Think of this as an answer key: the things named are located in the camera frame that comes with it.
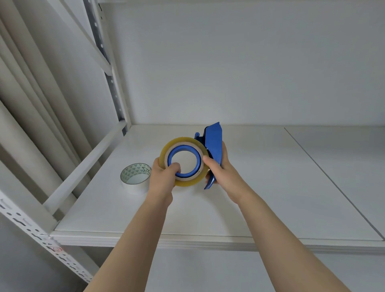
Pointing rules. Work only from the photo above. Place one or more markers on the person's left hand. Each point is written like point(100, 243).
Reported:
point(159, 183)

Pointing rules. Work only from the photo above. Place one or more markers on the person's right hand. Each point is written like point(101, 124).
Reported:
point(229, 177)

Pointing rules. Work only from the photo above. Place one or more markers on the person's right thumb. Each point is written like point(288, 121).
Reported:
point(211, 164)

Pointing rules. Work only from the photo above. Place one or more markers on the person's left thumb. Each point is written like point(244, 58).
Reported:
point(174, 168)

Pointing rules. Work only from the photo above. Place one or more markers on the clear packing tape roll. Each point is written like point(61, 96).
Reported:
point(164, 152)

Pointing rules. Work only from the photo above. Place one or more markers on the blue tape dispenser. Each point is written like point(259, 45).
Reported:
point(213, 138)

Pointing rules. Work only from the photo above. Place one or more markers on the person's right forearm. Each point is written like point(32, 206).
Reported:
point(279, 240)

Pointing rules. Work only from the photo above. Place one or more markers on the person's left forearm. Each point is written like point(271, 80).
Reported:
point(135, 246)

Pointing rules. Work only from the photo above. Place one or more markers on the white tape roll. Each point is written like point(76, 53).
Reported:
point(135, 184)

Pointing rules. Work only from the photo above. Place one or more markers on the white metal shelving rack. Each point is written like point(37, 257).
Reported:
point(117, 90)

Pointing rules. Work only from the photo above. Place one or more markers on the beige curtain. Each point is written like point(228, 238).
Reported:
point(33, 99)

